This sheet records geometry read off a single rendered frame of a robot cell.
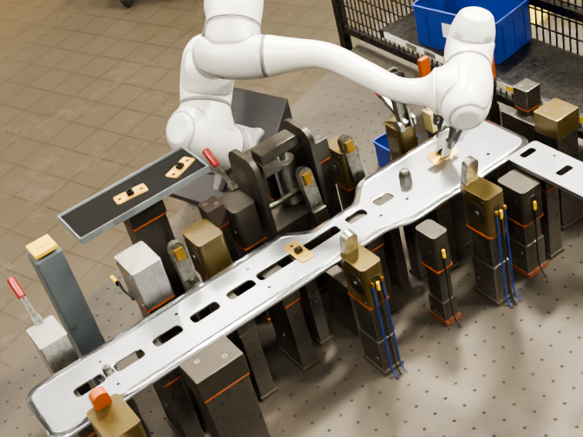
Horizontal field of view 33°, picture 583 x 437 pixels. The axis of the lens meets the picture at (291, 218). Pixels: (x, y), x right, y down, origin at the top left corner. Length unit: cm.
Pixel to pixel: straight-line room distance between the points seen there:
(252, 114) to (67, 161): 210
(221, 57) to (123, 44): 366
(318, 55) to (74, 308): 86
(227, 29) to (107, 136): 282
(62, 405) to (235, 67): 86
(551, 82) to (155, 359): 129
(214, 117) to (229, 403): 102
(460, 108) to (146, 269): 80
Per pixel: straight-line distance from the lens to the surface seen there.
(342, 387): 242
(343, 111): 339
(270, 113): 301
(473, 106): 209
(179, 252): 232
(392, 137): 263
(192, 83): 289
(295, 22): 564
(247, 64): 231
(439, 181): 247
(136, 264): 229
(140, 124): 509
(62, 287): 243
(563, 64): 281
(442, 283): 243
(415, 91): 215
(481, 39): 220
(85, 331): 253
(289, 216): 252
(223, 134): 289
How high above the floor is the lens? 248
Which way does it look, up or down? 37 degrees down
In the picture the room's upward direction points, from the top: 16 degrees counter-clockwise
